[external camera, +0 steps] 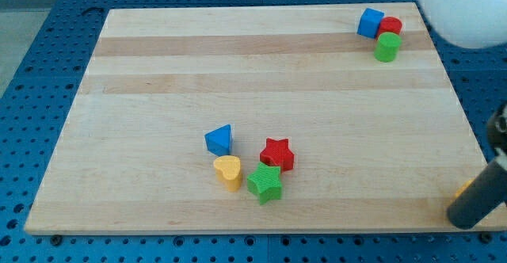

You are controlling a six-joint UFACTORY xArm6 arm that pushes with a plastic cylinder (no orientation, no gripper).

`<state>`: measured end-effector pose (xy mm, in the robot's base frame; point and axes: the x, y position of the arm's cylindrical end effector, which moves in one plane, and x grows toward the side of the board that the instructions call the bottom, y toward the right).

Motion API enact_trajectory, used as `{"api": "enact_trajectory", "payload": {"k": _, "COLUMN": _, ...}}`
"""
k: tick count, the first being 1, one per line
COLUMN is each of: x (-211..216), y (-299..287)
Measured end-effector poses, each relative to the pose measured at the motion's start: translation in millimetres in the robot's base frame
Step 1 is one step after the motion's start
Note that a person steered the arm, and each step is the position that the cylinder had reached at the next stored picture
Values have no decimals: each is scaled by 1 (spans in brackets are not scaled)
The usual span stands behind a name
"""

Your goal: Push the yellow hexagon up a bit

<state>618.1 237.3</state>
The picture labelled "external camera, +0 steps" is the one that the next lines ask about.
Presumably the black pusher mount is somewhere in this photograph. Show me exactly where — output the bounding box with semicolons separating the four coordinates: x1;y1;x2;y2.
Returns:
486;101;506;155

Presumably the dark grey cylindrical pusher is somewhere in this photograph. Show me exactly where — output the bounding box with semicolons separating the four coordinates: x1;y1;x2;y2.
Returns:
447;155;506;230

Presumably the yellow hexagon block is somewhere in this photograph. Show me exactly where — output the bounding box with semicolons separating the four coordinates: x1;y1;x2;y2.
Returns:
454;179;474;199

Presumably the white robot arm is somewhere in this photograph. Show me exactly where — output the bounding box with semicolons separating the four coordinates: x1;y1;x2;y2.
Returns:
418;0;506;230

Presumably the green cylinder block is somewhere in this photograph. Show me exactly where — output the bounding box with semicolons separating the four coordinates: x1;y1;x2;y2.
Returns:
374;32;402;63

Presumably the red cylinder block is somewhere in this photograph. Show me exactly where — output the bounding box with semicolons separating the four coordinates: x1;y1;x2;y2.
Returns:
375;17;403;39

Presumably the blue cube block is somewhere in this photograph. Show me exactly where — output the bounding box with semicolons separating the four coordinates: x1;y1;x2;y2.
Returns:
356;8;385;39

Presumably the wooden board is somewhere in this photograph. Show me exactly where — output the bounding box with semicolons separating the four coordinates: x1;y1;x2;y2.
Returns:
25;2;486;235

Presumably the red star block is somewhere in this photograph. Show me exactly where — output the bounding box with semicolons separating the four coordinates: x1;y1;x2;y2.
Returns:
259;138;295;172

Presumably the green star block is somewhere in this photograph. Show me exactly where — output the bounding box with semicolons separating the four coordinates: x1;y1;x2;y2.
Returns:
247;162;283;205

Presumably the yellow heart block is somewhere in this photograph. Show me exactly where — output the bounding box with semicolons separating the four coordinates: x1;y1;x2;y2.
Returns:
213;155;243;192

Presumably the blue triangle block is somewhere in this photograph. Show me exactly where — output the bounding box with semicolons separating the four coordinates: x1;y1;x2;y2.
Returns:
204;124;232;157

